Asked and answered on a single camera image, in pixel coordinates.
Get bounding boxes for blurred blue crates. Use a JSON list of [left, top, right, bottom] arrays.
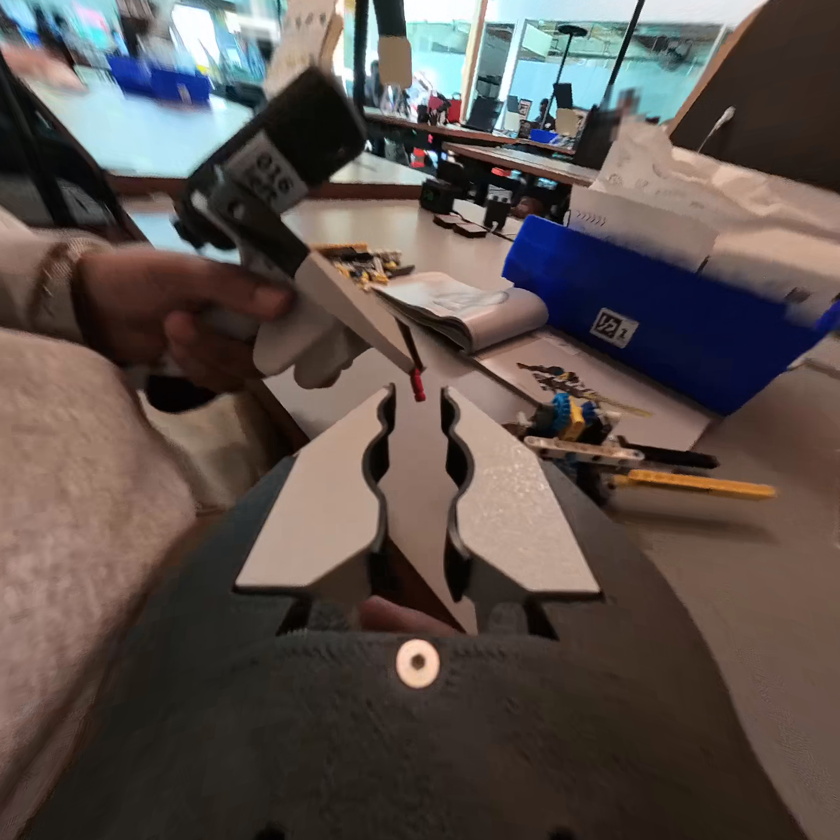
[[108, 56, 211, 106]]

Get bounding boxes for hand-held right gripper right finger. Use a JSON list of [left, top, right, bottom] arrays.
[[440, 386, 603, 608]]

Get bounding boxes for dark wooden panel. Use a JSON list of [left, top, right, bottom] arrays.
[[669, 0, 840, 191]]

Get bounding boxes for grey zip hoodie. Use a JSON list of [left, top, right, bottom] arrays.
[[0, 328, 296, 840]]

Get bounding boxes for person's left forearm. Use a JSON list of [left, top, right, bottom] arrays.
[[0, 210, 112, 345]]

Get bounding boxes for dark blurred frame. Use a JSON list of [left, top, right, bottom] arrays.
[[0, 56, 148, 245]]

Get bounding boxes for person's right hand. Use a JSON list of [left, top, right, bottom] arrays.
[[360, 594, 460, 636]]

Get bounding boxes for white cable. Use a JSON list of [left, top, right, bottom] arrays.
[[696, 105, 736, 155]]

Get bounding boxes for white plastic bags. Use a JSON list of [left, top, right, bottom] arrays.
[[567, 125, 840, 316]]

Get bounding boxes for person's left hand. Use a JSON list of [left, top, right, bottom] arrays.
[[75, 246, 296, 395]]

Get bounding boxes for black cube device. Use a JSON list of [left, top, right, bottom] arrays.
[[420, 178, 462, 212]]

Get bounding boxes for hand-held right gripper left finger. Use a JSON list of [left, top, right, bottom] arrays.
[[234, 383, 398, 608]]

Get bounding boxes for brown flat pads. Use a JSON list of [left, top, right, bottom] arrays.
[[433, 213, 490, 238]]

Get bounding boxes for black floor lamp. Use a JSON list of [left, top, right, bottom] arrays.
[[556, 23, 586, 89]]

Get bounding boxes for blue plastic bin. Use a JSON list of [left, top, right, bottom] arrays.
[[502, 213, 840, 417]]

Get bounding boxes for black lego model blue gears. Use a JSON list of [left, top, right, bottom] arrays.
[[505, 392, 778, 506]]

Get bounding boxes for black lego beam red pin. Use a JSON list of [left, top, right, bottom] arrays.
[[394, 320, 429, 403]]

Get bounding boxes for folded lego instruction booklet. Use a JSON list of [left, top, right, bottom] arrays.
[[374, 272, 549, 355]]

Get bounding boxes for pile of loose lego pieces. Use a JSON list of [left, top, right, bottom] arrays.
[[311, 243, 416, 290]]

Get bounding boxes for flat lego instruction sheet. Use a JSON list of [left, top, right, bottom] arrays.
[[472, 335, 715, 455]]

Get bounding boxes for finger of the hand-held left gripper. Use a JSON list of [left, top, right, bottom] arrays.
[[292, 249, 424, 376]]

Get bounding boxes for background office desk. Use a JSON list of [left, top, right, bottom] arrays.
[[364, 108, 598, 188]]

